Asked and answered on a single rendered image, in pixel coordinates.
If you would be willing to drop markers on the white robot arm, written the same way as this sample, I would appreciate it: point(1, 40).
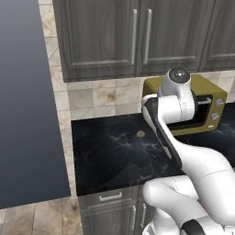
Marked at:
point(202, 171)

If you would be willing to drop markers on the small tan round garlic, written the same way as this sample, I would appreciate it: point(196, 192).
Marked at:
point(140, 133)

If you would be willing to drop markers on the dark grey fridge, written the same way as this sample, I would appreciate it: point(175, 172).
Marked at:
point(27, 104)

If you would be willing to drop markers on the grey wood drawer front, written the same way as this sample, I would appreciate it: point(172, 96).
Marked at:
point(107, 199)

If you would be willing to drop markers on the olive yellow toaster oven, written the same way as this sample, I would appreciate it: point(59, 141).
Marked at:
point(211, 91)

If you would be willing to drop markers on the grey wood base cupboard door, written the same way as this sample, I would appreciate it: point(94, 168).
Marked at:
point(107, 221)
point(144, 218)

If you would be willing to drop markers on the grey wood wall cupboard door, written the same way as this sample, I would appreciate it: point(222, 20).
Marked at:
point(174, 33)
point(221, 33)
point(98, 36)

